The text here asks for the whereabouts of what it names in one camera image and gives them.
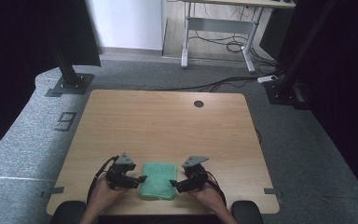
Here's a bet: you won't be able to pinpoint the green towel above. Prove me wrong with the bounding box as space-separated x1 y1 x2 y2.
137 161 179 202

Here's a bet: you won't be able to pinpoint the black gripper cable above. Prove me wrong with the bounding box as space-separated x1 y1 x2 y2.
86 155 120 207
204 170 228 207

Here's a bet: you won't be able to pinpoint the white desk frame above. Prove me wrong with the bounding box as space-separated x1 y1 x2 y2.
180 0 296 75

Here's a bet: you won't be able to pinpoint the tangled black cables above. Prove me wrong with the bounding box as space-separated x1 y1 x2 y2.
188 6 281 68

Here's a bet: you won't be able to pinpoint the black chair armrest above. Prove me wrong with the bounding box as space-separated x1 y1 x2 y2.
231 200 265 224
49 200 88 224

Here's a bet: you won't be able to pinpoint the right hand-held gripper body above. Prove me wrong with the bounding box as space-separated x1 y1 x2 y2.
181 155 210 192

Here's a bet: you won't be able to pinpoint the person's left hand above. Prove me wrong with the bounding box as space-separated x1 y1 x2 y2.
90 178 132 217

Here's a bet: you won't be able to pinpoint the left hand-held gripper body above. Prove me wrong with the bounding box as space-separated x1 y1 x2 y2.
104 151 138 190

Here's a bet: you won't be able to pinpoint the dark box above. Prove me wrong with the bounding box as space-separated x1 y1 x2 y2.
258 7 295 61

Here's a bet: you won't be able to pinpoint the black metal stand with base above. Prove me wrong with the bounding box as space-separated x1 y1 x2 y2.
45 40 95 98
263 0 338 110

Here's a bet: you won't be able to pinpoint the grey tape strip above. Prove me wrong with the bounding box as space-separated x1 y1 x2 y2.
40 186 65 199
263 188 284 199

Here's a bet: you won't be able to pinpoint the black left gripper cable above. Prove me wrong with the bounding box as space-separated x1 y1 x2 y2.
86 155 120 207

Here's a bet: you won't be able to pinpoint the long black floor cable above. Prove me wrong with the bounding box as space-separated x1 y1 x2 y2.
136 76 262 93

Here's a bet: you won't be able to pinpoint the person's right hand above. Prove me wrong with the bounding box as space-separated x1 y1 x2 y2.
186 175 228 217

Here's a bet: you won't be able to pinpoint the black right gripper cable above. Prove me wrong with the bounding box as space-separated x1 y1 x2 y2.
204 170 228 207

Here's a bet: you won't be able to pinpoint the white power strip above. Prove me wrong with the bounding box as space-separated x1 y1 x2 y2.
256 75 279 84

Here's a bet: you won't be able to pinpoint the black curtain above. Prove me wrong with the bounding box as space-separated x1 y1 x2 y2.
278 0 358 209
0 0 103 164

